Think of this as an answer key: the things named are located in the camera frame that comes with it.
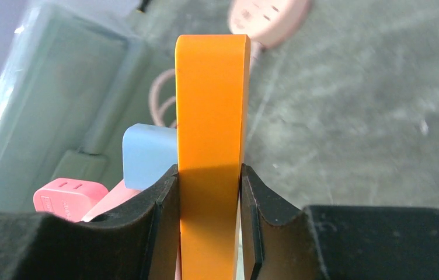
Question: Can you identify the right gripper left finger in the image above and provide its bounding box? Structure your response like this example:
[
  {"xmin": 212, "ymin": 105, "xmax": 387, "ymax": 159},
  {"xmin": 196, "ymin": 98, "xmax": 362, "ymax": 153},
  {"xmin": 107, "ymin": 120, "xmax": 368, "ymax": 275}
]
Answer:
[{"xmin": 0, "ymin": 165, "xmax": 180, "ymax": 279}]

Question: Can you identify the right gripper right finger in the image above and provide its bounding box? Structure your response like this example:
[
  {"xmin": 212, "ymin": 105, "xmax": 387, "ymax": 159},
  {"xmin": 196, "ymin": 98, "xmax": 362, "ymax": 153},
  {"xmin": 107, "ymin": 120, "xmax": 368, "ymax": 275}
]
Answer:
[{"xmin": 241, "ymin": 165, "xmax": 439, "ymax": 279}]

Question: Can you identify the dark pink plug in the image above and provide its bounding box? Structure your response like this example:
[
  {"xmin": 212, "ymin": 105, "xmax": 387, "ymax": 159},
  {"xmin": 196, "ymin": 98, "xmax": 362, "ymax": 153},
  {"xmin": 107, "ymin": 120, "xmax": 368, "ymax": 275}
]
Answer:
[{"xmin": 33, "ymin": 178, "xmax": 109, "ymax": 222}]

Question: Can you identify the orange power strip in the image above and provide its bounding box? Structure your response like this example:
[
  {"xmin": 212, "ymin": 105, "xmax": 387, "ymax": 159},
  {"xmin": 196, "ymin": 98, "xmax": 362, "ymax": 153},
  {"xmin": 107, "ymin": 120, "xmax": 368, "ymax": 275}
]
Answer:
[{"xmin": 175, "ymin": 34, "xmax": 250, "ymax": 279}]

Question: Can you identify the round pink power socket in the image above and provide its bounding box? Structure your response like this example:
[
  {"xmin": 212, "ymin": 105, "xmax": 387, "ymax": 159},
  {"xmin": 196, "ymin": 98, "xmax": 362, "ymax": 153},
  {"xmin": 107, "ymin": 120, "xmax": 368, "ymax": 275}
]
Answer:
[{"xmin": 228, "ymin": 0, "xmax": 312, "ymax": 48}]

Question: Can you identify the pink square socket adapter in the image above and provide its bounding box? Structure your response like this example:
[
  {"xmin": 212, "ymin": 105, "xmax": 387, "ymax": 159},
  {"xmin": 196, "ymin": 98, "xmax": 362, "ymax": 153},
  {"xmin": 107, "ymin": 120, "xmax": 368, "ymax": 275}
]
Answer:
[{"xmin": 81, "ymin": 180, "xmax": 140, "ymax": 222}]

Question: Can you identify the blue small adapter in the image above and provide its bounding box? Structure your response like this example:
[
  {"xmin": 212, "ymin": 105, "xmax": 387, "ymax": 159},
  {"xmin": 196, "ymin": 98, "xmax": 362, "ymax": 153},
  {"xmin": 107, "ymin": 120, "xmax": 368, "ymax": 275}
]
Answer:
[{"xmin": 122, "ymin": 124, "xmax": 177, "ymax": 191}]

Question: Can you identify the clear plastic storage box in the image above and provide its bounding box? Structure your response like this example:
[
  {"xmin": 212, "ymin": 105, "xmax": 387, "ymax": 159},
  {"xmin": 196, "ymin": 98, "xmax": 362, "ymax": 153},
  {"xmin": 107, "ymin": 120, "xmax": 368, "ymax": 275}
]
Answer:
[{"xmin": 0, "ymin": 1, "xmax": 149, "ymax": 212}]

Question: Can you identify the pink coiled cable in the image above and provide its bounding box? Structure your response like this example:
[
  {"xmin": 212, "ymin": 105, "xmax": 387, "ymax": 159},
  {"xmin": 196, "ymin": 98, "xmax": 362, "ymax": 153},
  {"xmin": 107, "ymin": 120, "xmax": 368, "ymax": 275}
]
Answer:
[{"xmin": 148, "ymin": 42, "xmax": 263, "ymax": 129}]

